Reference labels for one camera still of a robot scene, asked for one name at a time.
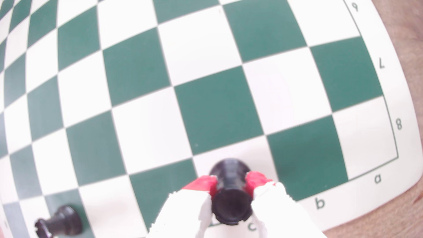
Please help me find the green and white chessboard mat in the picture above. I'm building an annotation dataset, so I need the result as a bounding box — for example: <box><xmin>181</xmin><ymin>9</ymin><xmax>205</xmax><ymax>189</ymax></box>
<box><xmin>0</xmin><ymin>0</ymin><xmax>423</xmax><ymax>238</ymax></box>

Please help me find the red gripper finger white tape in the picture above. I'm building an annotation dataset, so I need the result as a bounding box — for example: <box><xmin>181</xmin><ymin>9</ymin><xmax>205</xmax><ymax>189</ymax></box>
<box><xmin>146</xmin><ymin>175</ymin><xmax>219</xmax><ymax>238</ymax></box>
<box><xmin>245</xmin><ymin>171</ymin><xmax>327</xmax><ymax>238</ymax></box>

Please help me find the black chess piece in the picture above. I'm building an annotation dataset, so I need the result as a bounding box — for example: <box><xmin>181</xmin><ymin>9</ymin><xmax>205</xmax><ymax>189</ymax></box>
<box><xmin>209</xmin><ymin>158</ymin><xmax>254</xmax><ymax>226</ymax></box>
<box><xmin>35</xmin><ymin>205</ymin><xmax>83</xmax><ymax>238</ymax></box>

